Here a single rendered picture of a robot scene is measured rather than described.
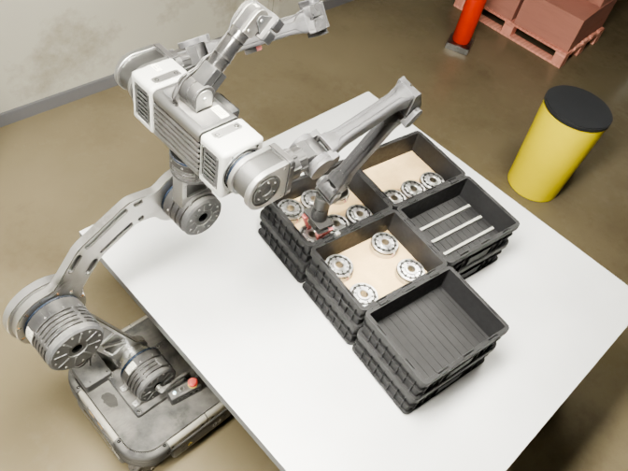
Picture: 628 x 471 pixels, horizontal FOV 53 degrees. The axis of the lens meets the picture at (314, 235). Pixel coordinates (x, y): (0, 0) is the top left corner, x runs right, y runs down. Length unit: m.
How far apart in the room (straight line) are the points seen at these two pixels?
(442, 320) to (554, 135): 1.85
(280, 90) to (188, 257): 2.18
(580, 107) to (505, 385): 2.03
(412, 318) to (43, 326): 1.16
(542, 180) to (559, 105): 0.47
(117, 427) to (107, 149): 1.80
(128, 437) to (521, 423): 1.40
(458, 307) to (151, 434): 1.22
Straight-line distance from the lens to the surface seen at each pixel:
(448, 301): 2.27
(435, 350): 2.14
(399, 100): 1.81
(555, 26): 5.46
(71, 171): 3.68
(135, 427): 2.53
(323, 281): 2.16
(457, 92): 4.76
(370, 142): 1.95
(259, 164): 1.54
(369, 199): 2.42
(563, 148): 3.84
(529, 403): 2.34
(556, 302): 2.66
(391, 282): 2.24
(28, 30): 3.79
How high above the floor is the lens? 2.56
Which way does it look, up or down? 49 degrees down
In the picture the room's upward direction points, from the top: 15 degrees clockwise
